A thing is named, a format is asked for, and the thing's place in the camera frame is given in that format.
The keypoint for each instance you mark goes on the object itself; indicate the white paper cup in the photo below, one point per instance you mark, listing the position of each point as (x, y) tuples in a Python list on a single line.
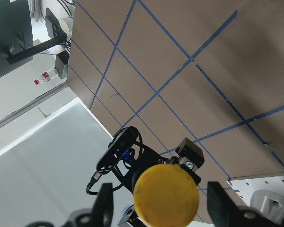
[(66, 24)]

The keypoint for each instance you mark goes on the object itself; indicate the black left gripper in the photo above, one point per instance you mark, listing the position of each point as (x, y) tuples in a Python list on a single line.
[(189, 157)]

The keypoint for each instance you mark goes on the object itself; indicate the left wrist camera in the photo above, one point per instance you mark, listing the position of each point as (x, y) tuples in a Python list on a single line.
[(122, 142)]

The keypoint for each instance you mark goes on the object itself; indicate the yellow push button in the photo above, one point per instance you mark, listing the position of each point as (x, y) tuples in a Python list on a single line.
[(165, 195)]

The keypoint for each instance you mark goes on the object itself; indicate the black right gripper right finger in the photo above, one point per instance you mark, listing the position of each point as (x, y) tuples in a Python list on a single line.
[(225, 213)]

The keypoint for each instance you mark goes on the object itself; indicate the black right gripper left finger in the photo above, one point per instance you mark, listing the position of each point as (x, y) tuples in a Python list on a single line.
[(101, 213)]

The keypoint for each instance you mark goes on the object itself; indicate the plastic water bottle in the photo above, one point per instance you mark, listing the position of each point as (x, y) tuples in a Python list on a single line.
[(46, 76)]

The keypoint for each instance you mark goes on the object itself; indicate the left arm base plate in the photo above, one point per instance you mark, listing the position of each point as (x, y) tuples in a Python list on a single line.
[(245, 186)]

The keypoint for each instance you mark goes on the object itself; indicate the brown paper table cover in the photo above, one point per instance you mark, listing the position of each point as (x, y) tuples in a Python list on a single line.
[(208, 70)]

